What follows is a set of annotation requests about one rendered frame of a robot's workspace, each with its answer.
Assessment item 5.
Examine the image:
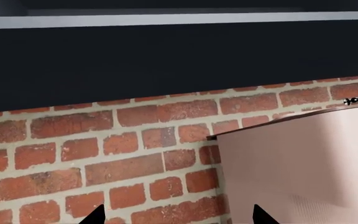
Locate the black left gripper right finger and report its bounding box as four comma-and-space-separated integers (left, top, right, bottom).
252, 203, 280, 224

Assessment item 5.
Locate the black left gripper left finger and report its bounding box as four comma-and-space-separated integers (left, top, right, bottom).
78, 203, 106, 224

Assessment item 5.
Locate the rose gold coffee machine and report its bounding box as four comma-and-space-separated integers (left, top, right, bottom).
206, 100, 358, 224

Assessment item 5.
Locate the dark wall cabinet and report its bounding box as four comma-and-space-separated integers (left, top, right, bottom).
0, 0, 358, 114

